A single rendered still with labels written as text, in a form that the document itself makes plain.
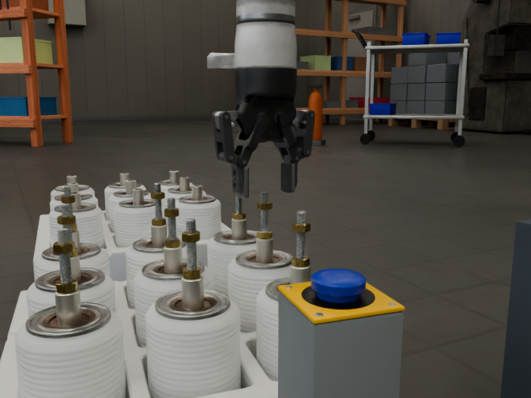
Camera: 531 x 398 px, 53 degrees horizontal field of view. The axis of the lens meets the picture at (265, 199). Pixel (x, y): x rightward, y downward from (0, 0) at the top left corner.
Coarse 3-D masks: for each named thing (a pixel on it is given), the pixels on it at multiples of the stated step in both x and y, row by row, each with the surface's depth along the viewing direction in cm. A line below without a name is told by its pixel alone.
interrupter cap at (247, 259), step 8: (240, 256) 70; (248, 256) 70; (280, 256) 70; (288, 256) 70; (240, 264) 67; (248, 264) 66; (256, 264) 66; (264, 264) 66; (272, 264) 66; (280, 264) 66; (288, 264) 67
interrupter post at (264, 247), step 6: (258, 240) 68; (264, 240) 67; (270, 240) 68; (258, 246) 68; (264, 246) 68; (270, 246) 68; (258, 252) 68; (264, 252) 68; (270, 252) 68; (258, 258) 68; (264, 258) 68; (270, 258) 68
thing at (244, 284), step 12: (228, 276) 68; (240, 276) 66; (252, 276) 65; (264, 276) 65; (276, 276) 65; (288, 276) 66; (228, 288) 69; (240, 288) 66; (252, 288) 65; (240, 300) 66; (252, 300) 65; (240, 312) 66; (252, 312) 66; (240, 324) 67; (252, 324) 66
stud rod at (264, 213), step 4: (264, 192) 67; (264, 196) 67; (268, 196) 67; (264, 200) 67; (268, 200) 67; (264, 212) 67; (268, 212) 68; (264, 216) 68; (268, 216) 68; (264, 220) 68; (268, 220) 68; (264, 224) 68; (264, 228) 68; (268, 228) 68
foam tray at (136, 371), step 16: (16, 320) 68; (128, 320) 68; (128, 336) 63; (240, 336) 63; (256, 336) 63; (128, 352) 59; (144, 352) 59; (240, 352) 59; (256, 352) 63; (0, 368) 56; (16, 368) 56; (128, 368) 56; (144, 368) 59; (256, 368) 56; (0, 384) 53; (16, 384) 53; (128, 384) 53; (144, 384) 53; (256, 384) 53; (272, 384) 53
